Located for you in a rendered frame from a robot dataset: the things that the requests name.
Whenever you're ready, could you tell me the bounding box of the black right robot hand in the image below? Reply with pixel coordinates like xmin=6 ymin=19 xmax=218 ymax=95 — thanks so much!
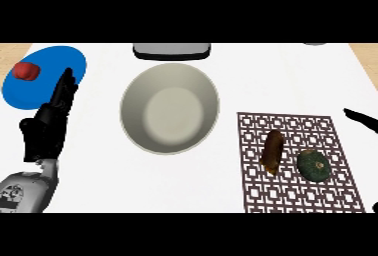
xmin=343 ymin=107 xmax=378 ymax=135

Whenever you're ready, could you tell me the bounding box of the dark green round squash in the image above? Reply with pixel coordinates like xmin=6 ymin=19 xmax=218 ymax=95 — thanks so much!
xmin=296 ymin=149 xmax=333 ymax=183

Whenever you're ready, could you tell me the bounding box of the brown elongated vegetable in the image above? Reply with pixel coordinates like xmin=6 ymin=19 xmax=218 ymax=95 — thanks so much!
xmin=259 ymin=129 xmax=287 ymax=176

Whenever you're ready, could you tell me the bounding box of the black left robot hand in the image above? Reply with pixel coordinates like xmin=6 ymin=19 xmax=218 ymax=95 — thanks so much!
xmin=18 ymin=67 xmax=80 ymax=164

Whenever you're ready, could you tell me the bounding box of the blue round plate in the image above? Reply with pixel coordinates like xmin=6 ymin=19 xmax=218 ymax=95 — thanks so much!
xmin=2 ymin=45 xmax=89 ymax=111

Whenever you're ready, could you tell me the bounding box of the brown patterned placemat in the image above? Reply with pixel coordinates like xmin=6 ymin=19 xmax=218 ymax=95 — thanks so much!
xmin=237 ymin=111 xmax=368 ymax=214

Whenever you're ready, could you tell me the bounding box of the red bell pepper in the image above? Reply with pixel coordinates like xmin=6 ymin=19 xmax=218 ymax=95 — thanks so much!
xmin=12 ymin=62 xmax=42 ymax=82

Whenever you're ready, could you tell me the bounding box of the pale grey bowl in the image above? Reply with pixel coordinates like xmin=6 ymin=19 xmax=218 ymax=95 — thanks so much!
xmin=120 ymin=62 xmax=222 ymax=156

